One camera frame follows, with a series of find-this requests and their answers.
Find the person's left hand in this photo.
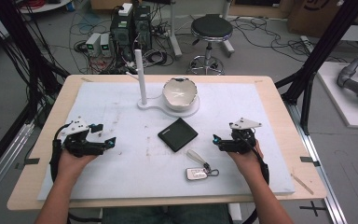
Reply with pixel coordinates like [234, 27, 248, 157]
[57, 149, 98, 182]

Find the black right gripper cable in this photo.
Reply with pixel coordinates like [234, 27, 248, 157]
[241, 133, 270, 185]

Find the black tape strip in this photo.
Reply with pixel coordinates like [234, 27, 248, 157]
[299, 156, 322, 168]
[23, 157, 41, 166]

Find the black computer tower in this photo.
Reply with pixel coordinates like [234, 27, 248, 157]
[109, 13, 135, 62]
[132, 4, 153, 51]

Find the black frame post with cables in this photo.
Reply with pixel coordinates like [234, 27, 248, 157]
[0, 0, 71, 125]

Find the white round table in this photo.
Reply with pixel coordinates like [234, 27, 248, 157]
[18, 0, 73, 15]

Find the white stand with pole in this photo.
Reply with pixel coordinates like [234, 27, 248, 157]
[125, 49, 200, 119]

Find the white base board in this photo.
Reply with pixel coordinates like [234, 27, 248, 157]
[316, 61, 358, 131]

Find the person's right hand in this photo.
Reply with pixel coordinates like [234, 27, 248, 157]
[227, 140, 265, 185]

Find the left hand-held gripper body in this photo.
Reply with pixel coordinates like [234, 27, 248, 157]
[61, 117, 107, 158]

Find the light wooden table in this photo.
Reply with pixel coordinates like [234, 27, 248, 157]
[7, 74, 328, 212]

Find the black round stool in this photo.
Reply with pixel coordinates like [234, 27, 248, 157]
[188, 13, 235, 76]

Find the black tape cross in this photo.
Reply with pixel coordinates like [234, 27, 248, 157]
[298, 200, 327, 217]

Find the cardboard box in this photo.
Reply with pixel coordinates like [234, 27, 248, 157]
[286, 0, 351, 39]

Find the thin wooden stick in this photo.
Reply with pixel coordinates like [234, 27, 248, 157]
[290, 173, 315, 196]

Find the coiled black cable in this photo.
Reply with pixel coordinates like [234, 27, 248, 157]
[142, 49, 175, 68]

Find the silver car key with strap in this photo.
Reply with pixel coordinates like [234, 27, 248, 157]
[185, 148, 220, 182]

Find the white table leg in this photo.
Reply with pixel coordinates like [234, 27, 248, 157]
[227, 203, 243, 224]

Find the white desk leg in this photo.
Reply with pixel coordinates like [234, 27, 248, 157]
[167, 0, 184, 60]

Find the aluminium rail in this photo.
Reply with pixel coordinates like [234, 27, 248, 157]
[0, 121, 35, 208]
[284, 102, 350, 224]

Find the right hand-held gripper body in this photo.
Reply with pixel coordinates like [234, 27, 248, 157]
[227, 117, 262, 154]

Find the white adapter box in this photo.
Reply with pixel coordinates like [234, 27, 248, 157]
[117, 2, 134, 18]

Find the red cable bundle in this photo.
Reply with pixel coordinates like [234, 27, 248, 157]
[19, 0, 47, 10]

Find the black square wallet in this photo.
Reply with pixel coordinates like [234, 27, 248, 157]
[157, 117, 200, 153]

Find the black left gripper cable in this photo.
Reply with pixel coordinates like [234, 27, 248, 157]
[48, 123, 73, 183]

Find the small white power box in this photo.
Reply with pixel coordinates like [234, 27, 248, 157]
[85, 32, 103, 58]
[100, 33, 113, 58]

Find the white jagged-edge bowl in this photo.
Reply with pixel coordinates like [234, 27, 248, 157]
[161, 77, 199, 113]

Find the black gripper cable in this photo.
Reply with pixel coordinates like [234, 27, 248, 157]
[48, 123, 73, 183]
[241, 133, 270, 185]

